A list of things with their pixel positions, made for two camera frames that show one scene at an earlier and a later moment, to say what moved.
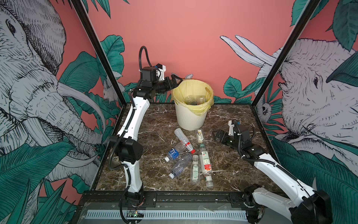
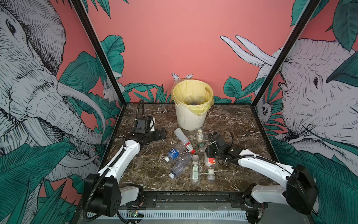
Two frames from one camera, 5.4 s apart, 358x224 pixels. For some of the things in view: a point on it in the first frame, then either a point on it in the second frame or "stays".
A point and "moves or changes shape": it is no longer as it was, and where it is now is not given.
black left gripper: [173, 85] -> [158, 136]
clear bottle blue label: [190, 100] stays
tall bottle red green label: [205, 165] moves or changes shape
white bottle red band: [184, 139] stays
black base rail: [168, 199] stays
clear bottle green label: [195, 170] stays
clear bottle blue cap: [174, 152] stays
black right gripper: [225, 136] -> [209, 151]
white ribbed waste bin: [189, 119] stays
